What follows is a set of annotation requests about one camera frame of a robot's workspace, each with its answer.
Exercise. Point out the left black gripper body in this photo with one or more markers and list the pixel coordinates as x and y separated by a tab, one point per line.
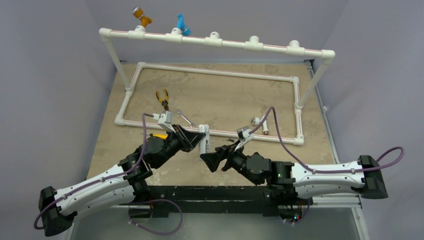
173	143

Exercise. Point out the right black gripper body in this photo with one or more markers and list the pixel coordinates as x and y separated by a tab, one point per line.
226	157

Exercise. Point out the white remote control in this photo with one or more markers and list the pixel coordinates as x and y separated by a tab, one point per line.
204	144

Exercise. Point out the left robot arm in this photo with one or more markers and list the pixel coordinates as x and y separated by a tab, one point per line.
123	183

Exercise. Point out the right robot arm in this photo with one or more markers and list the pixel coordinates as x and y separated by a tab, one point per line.
362	176

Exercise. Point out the silver open-end wrench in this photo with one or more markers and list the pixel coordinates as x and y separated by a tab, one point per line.
191	124

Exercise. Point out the white PVC tap fitting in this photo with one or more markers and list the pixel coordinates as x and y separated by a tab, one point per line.
261	122

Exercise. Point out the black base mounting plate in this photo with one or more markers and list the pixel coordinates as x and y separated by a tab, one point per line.
263	200

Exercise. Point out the yellow handled screwdriver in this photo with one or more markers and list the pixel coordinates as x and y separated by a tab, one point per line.
161	136

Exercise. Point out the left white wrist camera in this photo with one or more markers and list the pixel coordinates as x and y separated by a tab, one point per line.
165	121

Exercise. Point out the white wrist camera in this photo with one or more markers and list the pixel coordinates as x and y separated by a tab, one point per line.
165	121
244	136

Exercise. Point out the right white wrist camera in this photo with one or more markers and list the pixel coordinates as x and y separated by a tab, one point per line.
244	136

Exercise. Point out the yellow handled pliers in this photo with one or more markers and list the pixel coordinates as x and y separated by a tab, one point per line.
164	101

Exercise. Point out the blue hose nozzle fitting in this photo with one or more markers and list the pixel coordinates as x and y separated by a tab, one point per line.
181	25

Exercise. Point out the aluminium extrusion rail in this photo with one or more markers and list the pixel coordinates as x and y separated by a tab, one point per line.
323	194

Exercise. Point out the white PVC pipe frame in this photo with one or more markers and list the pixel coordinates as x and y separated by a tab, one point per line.
214	40

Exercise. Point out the orange hose nozzle fitting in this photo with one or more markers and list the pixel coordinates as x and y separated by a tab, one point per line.
138	13

